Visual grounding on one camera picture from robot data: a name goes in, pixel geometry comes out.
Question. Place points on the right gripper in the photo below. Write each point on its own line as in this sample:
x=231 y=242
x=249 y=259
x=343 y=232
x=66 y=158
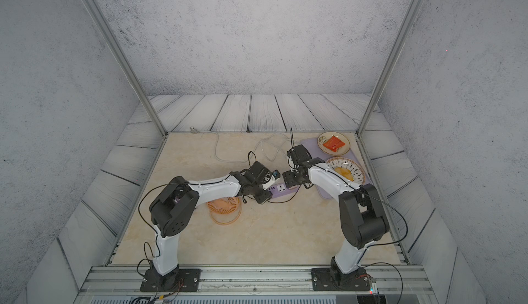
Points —
x=288 y=180

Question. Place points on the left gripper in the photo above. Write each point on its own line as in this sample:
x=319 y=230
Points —
x=262 y=199

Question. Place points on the purple power strip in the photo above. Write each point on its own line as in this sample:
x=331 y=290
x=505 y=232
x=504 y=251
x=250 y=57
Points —
x=280 y=190

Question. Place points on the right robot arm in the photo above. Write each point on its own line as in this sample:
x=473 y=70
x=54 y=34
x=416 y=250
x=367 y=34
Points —
x=363 y=218

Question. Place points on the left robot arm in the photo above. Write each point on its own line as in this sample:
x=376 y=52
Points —
x=172 y=209

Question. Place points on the purple placemat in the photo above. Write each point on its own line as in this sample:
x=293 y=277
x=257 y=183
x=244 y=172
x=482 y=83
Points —
x=312 y=146

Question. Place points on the beige plate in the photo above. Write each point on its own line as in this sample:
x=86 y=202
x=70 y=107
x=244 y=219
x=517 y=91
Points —
x=326 y=135

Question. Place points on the red packet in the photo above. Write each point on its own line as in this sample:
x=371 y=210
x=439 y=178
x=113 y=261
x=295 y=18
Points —
x=334 y=144

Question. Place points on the white patterned bowl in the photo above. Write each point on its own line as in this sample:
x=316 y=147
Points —
x=357 y=171

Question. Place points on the yellow food in bowl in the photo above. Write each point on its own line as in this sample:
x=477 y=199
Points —
x=346 y=173

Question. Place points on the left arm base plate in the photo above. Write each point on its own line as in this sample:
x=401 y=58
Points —
x=180 y=280

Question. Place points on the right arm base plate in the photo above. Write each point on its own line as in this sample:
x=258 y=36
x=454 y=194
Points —
x=331 y=279

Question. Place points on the aluminium front rail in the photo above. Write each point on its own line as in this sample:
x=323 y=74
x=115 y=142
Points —
x=260 y=284

